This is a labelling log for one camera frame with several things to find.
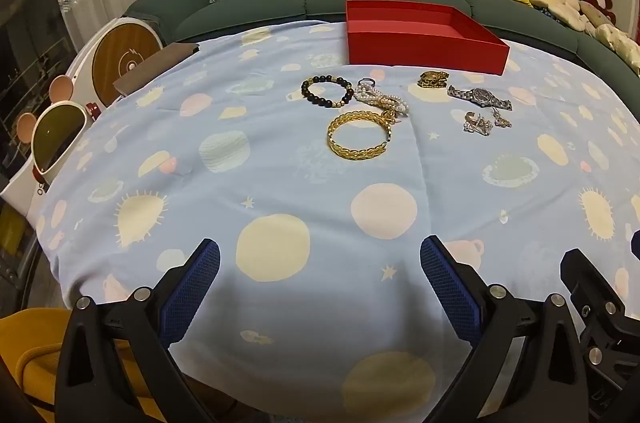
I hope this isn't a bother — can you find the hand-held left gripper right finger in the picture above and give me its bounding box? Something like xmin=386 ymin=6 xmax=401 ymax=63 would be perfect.
xmin=420 ymin=235 xmax=591 ymax=423

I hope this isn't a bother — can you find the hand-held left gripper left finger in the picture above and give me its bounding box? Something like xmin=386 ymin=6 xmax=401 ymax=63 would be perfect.
xmin=54 ymin=238 xmax=236 ymax=423

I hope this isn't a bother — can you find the gold chain bracelet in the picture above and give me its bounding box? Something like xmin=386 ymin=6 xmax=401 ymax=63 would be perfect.
xmin=327 ymin=109 xmax=396 ymax=161

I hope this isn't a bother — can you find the silver wristwatch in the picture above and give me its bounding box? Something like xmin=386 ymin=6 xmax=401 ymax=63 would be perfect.
xmin=446 ymin=84 xmax=513 ymax=111

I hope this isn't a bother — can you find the white pearl bracelet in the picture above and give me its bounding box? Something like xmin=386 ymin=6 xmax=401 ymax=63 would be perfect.
xmin=355 ymin=80 xmax=411 ymax=116

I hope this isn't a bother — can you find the black and gold bead bracelet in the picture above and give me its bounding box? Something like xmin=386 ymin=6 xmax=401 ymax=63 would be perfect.
xmin=301 ymin=74 xmax=355 ymax=108

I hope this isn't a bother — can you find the red shallow box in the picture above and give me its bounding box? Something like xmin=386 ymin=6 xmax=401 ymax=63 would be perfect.
xmin=345 ymin=0 xmax=511 ymax=76

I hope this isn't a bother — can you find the blue planet print tablecloth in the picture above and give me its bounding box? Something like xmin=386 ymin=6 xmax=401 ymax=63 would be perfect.
xmin=30 ymin=20 xmax=640 ymax=423

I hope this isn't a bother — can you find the yellow chair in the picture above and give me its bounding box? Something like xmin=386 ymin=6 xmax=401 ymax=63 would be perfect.
xmin=0 ymin=308 xmax=161 ymax=423

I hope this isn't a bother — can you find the cream satin cushion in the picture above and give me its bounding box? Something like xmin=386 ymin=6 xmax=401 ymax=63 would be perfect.
xmin=595 ymin=23 xmax=640 ymax=74

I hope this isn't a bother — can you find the white bear-eared goggle device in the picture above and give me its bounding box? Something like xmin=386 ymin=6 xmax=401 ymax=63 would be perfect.
xmin=0 ymin=76 xmax=101 ymax=229

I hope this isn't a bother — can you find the white device with wooden disc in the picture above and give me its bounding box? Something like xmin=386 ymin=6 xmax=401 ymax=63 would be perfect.
xmin=65 ymin=16 xmax=163 ymax=109

